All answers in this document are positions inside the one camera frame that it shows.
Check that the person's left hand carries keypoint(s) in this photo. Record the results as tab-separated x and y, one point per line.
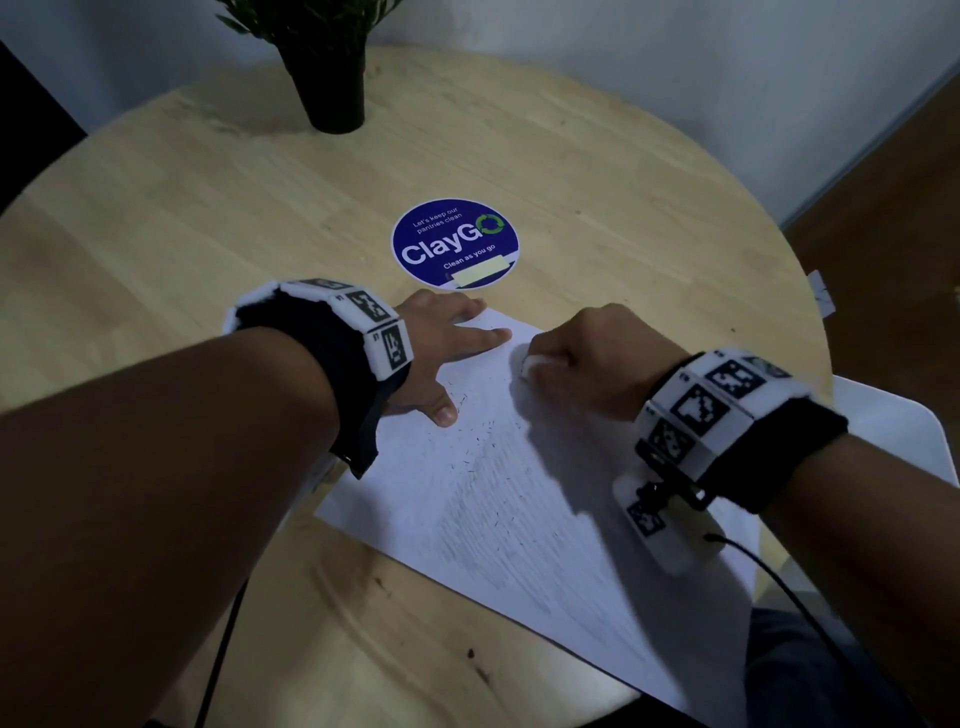
431	337

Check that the person's right hand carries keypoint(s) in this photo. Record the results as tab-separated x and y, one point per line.
607	360

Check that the person's left thumb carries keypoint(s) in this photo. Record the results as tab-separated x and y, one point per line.
442	405

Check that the person's right fingers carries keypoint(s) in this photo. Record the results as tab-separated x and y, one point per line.
559	375

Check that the person's left middle finger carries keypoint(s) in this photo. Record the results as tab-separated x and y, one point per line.
465	306

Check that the white eraser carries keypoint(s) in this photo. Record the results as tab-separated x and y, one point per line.
534	364

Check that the white paper sheet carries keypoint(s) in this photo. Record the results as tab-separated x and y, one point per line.
525	510

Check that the person's left forearm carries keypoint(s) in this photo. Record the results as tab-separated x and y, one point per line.
150	525

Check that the person's right forearm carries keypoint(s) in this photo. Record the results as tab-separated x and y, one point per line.
877	540

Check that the round blue sticker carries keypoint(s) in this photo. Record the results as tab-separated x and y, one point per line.
435	247

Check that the marker wristband on left wrist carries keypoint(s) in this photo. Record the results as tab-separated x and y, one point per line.
352	330

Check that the marker wristband on wrist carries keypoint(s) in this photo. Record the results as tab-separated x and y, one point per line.
720	420
352	330

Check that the marker wristband on right wrist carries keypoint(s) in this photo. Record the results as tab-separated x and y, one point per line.
720	420

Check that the black plant pot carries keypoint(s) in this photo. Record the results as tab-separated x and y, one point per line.
330	86

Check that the small white tag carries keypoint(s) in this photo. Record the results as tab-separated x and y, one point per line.
820	294

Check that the white chair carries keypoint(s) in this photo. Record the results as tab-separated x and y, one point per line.
892	427

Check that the person's dark trouser leg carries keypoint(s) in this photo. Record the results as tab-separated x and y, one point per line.
810	675

